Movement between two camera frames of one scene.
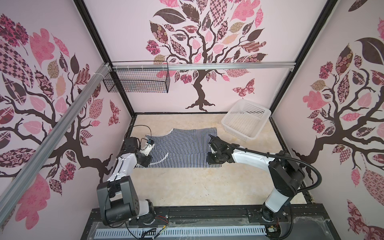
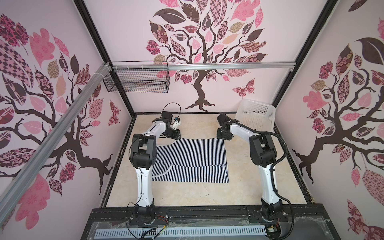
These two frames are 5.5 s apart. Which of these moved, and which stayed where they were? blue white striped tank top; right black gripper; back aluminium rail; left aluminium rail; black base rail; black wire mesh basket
Moved: blue white striped tank top; right black gripper
Stayed: back aluminium rail; black wire mesh basket; black base rail; left aluminium rail
